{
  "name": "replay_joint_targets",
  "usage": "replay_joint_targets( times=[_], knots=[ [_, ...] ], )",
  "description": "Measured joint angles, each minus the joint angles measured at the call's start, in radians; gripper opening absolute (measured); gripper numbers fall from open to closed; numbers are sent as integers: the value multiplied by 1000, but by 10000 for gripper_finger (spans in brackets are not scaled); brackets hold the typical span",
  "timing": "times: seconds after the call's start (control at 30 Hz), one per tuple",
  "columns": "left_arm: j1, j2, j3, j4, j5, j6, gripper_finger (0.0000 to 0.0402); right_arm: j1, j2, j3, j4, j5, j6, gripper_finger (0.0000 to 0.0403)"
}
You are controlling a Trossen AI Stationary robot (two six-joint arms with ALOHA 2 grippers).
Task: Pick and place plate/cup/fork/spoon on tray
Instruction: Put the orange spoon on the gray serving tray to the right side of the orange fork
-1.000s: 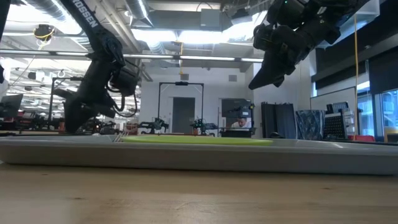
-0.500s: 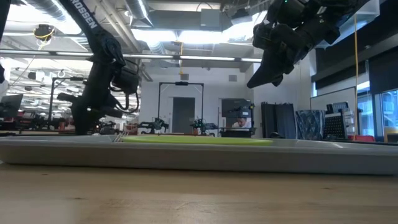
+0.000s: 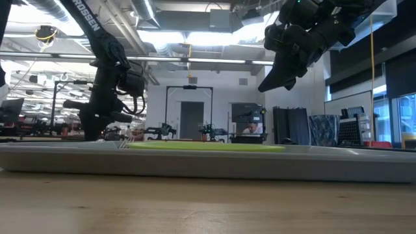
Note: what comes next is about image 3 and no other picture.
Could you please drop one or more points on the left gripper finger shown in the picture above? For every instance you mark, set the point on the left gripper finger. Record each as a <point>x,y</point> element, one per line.
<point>100,126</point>
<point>88,126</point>

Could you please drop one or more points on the lime green round plate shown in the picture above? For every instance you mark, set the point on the lime green round plate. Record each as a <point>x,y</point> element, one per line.
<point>208,147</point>

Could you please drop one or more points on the grey plastic tray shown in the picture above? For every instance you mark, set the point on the grey plastic tray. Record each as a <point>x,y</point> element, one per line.
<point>208,165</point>

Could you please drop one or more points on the black background robot arm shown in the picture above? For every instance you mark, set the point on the black background robot arm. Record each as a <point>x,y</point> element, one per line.
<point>162,130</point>
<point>209,130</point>

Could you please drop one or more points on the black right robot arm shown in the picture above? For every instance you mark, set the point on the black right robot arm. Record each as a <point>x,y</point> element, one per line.
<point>351,9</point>

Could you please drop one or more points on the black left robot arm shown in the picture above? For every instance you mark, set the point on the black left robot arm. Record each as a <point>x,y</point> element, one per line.
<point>94,29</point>

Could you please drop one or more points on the black cabinet panel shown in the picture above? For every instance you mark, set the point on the black cabinet panel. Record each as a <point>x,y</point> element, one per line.
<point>291,125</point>

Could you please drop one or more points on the black monitor screen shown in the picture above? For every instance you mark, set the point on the black monitor screen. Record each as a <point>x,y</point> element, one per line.
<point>245,110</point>

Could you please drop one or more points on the blue grey patterned bin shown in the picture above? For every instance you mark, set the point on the blue grey patterned bin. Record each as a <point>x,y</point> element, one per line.
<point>323,130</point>

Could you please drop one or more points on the person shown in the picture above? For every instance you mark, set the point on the person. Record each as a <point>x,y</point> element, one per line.
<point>253,129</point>

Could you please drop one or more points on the black desk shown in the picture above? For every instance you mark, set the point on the black desk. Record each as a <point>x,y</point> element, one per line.
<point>247,139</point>

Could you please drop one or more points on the black pegboard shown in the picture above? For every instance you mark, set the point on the black pegboard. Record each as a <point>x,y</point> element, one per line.
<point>349,131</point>

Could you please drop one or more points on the dark desk monitor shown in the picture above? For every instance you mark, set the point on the dark desk monitor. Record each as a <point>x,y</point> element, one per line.
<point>11,110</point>

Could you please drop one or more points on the grey ceiling box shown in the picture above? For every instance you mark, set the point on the grey ceiling box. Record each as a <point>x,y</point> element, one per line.
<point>221,19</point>

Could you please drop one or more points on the long ceiling light fixture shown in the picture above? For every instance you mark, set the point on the long ceiling light fixture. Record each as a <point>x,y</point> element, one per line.
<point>195,60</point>

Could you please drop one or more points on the grey door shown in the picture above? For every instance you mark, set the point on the grey door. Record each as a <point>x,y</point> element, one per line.
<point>191,120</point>

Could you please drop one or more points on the red bin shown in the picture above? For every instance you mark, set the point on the red bin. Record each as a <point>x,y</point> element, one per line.
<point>377,144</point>

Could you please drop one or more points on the yellow container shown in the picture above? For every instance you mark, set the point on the yellow container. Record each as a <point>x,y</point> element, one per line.
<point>409,139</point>

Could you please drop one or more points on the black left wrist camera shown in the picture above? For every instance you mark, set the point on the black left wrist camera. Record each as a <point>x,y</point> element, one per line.
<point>131,83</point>

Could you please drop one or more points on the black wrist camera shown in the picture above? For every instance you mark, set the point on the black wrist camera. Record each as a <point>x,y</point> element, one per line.
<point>299,13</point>
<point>131,83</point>

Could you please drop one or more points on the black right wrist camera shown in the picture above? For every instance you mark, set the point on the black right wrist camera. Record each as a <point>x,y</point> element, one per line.
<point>299,13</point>

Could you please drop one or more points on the grey square wall vent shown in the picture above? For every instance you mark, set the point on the grey square wall vent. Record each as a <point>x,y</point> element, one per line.
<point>192,80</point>
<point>243,81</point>

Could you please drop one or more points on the black gantry frame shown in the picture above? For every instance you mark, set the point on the black gantry frame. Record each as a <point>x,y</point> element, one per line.
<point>53,104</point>
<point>189,87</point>

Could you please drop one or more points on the silver round ventilation duct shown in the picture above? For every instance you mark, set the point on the silver round ventilation duct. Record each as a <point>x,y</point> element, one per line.
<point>144,11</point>

